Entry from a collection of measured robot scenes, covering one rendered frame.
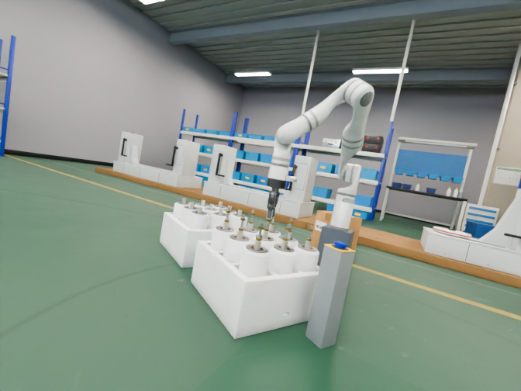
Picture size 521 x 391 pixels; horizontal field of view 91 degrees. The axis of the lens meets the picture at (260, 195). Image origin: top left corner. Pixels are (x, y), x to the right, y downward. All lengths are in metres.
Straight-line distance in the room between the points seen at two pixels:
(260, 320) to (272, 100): 10.27
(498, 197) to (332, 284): 6.44
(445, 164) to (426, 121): 2.89
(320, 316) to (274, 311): 0.14
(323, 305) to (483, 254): 2.16
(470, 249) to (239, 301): 2.35
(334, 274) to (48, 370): 0.73
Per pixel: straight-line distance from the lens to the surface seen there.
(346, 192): 1.31
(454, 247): 2.85
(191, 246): 1.27
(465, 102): 9.72
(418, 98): 9.68
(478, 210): 6.27
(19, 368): 0.83
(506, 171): 7.19
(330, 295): 0.87
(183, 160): 4.08
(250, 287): 0.81
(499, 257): 2.92
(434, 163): 6.84
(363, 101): 1.07
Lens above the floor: 0.49
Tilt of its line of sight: 5 degrees down
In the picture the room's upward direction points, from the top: 11 degrees clockwise
